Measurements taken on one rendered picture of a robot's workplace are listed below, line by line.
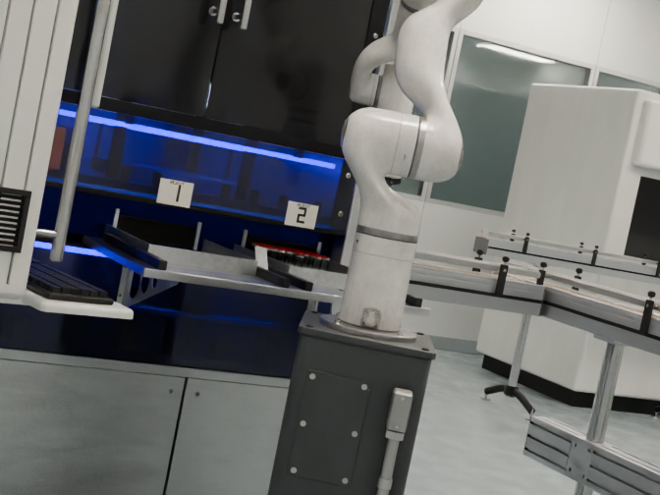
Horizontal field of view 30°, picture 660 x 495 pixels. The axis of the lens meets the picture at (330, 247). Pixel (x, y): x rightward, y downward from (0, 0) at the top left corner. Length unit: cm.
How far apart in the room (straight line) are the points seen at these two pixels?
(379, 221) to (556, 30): 693
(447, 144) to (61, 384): 115
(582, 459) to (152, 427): 121
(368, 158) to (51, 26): 62
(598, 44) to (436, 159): 713
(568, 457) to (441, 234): 530
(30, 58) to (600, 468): 194
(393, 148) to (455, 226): 651
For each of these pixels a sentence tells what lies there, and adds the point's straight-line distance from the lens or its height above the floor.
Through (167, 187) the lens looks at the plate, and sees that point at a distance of 296.
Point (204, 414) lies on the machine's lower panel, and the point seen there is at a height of 49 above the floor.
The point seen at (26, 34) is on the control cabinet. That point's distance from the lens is 229.
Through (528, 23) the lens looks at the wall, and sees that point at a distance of 904.
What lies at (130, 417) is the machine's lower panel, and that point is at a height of 47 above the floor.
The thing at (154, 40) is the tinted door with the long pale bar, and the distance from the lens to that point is 294.
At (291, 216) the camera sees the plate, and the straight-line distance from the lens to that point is 309.
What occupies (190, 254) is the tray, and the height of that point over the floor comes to 91.
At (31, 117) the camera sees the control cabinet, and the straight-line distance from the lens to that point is 230.
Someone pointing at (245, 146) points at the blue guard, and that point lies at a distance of 302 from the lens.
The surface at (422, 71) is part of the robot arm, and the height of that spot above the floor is 137.
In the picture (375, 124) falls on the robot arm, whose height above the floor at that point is 125.
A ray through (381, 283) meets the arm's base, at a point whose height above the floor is 96.
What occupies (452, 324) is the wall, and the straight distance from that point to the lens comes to 894.
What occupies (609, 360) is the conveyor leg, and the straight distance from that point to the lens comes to 350.
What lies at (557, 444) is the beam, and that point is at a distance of 362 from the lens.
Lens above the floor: 116
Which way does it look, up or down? 4 degrees down
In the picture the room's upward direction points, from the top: 11 degrees clockwise
